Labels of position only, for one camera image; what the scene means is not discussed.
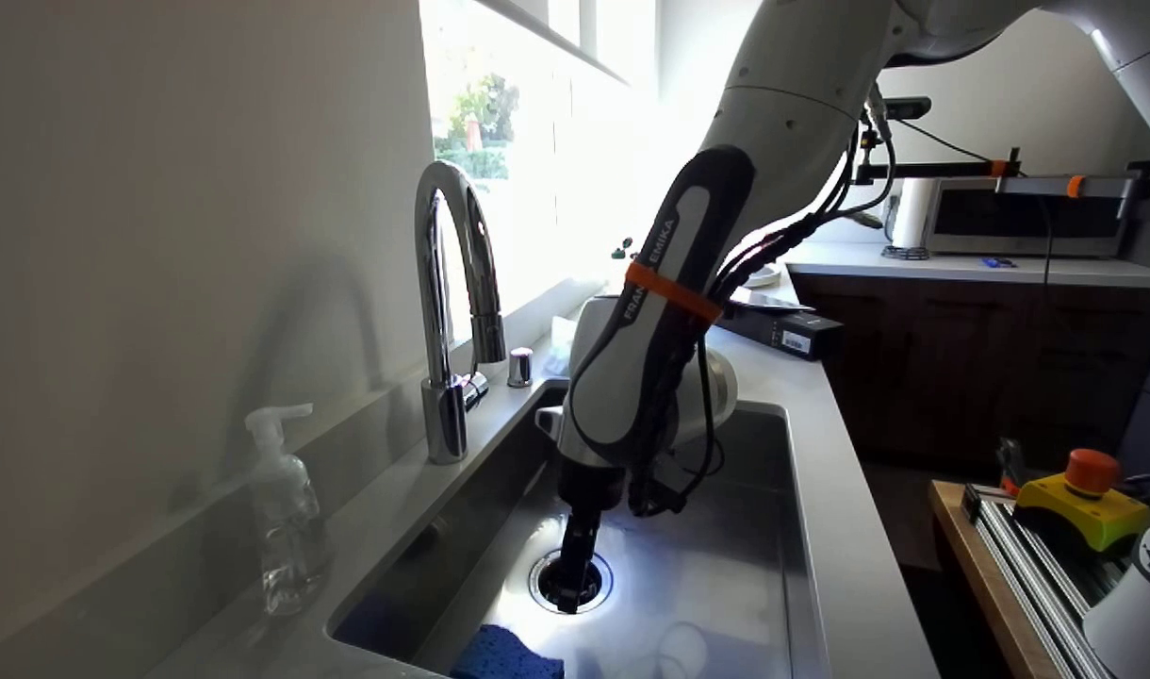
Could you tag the silver toaster oven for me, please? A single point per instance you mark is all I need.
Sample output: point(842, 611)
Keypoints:
point(1027, 220)

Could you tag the blue sponge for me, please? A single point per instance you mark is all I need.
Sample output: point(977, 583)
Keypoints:
point(503, 659)

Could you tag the stainless steel sink basin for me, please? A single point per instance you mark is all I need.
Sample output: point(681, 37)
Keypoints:
point(724, 588)

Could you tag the black box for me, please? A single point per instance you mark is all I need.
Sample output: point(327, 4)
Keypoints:
point(807, 337)

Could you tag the dark wood cabinet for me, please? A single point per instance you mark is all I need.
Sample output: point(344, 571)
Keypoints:
point(974, 362)

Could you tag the round sink drain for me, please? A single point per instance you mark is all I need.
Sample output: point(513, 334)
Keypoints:
point(606, 584)

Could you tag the white window frame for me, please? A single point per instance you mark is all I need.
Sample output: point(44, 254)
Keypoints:
point(535, 21)

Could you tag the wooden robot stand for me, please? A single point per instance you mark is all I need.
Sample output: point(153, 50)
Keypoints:
point(962, 550)

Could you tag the chrome gooseneck faucet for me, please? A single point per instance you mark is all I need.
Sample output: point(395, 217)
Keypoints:
point(446, 426)

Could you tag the white paper towel roll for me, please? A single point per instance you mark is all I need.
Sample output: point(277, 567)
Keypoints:
point(910, 214)

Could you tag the black bar with orange clamps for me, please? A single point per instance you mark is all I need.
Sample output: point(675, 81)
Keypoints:
point(953, 167)

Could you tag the yellow emergency stop button box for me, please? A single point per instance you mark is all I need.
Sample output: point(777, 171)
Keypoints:
point(1082, 509)

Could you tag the clear soap pump bottle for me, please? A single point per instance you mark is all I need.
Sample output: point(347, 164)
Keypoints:
point(285, 530)

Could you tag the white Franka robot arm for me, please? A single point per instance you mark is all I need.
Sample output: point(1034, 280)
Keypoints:
point(773, 115)

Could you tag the green hedge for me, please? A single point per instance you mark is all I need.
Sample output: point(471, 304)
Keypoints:
point(480, 117)

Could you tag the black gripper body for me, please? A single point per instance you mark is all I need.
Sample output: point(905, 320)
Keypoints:
point(591, 496)

